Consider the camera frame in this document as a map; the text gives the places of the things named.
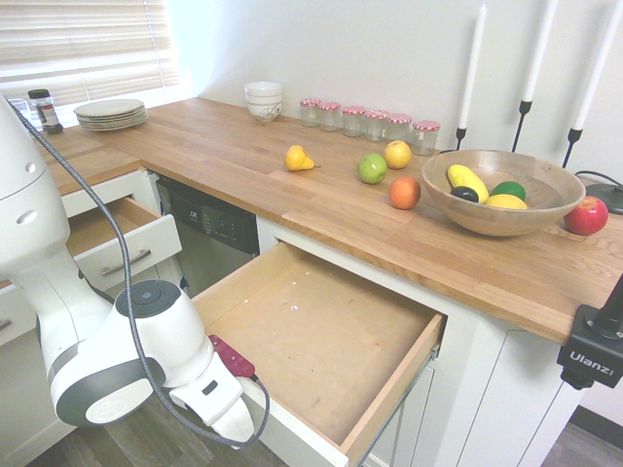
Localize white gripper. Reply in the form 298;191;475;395
167;371;258;440

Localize small wooden drawer white front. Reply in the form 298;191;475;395
64;195;184;294

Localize stainless steel dishwasher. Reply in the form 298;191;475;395
157;175;260;299

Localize yellow pear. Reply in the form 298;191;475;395
284;144;317;172

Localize white kitchen cabinet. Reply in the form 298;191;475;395
255;216;588;467

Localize green apple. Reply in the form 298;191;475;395
356;153;389;185

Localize orange fruit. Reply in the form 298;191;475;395
388;176;422;210

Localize beige ceramic plate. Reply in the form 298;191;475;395
78;120;149;132
77;116;149;126
75;112;148;123
73;98;147;118

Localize white bowl with print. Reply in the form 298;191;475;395
245;99;284;124

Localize glass jar red checked lid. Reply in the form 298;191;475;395
318;101;343;133
299;97;321;128
385;113;413;145
364;110;389;144
342;105;367;138
412;120;442;158

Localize yellow apple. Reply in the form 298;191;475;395
384;140;414;170

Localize plain white bowl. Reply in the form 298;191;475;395
243;81;285;106

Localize spice jar black lid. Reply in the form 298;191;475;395
26;88;65;135

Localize yellow banana in bowl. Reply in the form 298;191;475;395
446;163;490;204

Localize large wooden bowl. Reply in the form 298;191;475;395
421;149;587;238

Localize yellow lemon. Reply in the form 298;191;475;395
483;193;529;211

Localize green lime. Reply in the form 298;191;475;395
490;180;528;201

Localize black Ulanzi clamp stand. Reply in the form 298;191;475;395
556;271;623;393

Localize white window blinds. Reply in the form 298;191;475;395
0;0;182;107

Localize red apple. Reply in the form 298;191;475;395
564;196;610;237

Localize tall white candle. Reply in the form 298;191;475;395
521;0;561;104
570;0;623;132
458;3;489;130

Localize black round stand base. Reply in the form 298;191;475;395
573;169;623;217

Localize red grey wrist camera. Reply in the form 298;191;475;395
207;334;258;378

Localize silver bar drawer handle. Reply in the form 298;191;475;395
99;248;153;278

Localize braided robot cable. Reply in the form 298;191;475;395
5;98;272;449

